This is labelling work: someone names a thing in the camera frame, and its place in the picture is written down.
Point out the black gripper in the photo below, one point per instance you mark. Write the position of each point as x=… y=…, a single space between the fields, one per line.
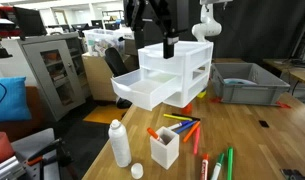
x=165 y=10

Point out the all green pen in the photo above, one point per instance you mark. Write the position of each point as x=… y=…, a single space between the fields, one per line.
x=229 y=163

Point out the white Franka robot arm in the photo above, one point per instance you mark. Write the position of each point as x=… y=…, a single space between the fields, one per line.
x=206 y=28

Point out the yellow pen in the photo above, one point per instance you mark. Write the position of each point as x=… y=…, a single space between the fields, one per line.
x=177 y=117

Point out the black pen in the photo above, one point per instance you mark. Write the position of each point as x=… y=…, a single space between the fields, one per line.
x=188 y=117

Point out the white pen blue cap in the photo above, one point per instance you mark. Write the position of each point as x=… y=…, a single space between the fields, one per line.
x=178 y=125

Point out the orange pen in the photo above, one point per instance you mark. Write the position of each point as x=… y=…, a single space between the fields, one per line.
x=191 y=132

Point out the pink pen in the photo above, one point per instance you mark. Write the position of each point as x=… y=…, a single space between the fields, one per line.
x=196 y=140

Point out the white square pen box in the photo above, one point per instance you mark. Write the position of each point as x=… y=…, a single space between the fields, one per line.
x=165 y=153

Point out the white plastic drawer unit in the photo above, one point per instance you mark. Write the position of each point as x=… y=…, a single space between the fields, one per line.
x=185 y=63

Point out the black office chair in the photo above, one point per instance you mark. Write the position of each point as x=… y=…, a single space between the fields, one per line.
x=116 y=63

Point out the clear plastic storage tub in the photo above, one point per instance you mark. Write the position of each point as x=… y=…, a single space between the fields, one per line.
x=102 y=41

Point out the white pulled-out drawer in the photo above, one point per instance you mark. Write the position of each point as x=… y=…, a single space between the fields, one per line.
x=142 y=88

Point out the beige low cabinet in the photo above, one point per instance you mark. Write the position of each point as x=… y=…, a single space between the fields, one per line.
x=98 y=78

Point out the yellow riser block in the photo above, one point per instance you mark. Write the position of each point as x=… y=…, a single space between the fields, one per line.
x=202 y=94

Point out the orange riser block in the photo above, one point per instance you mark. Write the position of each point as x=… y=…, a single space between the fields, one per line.
x=187 y=108

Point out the white blue plate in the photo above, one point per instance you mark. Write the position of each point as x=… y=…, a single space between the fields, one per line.
x=240 y=81

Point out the orange capped white marker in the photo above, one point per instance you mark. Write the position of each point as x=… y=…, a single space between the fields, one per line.
x=154 y=134

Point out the grey metal cabinet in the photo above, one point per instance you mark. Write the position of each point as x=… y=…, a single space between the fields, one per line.
x=55 y=76

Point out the black dish rack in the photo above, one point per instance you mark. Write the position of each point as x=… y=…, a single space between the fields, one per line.
x=248 y=90

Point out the white spray bottle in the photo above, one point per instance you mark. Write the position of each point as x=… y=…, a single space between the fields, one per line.
x=119 y=143

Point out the black monitor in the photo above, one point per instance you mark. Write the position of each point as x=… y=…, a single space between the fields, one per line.
x=30 y=21

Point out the white bottle cap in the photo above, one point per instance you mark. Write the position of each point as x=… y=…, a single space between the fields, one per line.
x=137 y=170

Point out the wooden side desk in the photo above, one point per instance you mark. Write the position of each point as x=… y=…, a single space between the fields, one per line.
x=292 y=68

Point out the small orange cap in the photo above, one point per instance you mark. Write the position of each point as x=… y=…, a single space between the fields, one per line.
x=205 y=166

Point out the blue cushion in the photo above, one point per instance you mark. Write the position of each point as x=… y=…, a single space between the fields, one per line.
x=10 y=100

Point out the grey tool cart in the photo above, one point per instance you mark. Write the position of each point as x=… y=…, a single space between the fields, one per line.
x=32 y=146

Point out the red cylinder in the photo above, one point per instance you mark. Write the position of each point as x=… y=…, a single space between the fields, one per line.
x=1 y=148

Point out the dark flat object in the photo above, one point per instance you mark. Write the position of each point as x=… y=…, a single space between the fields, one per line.
x=295 y=174

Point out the red floor bracket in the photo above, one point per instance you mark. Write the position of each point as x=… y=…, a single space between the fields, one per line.
x=283 y=105
x=215 y=99

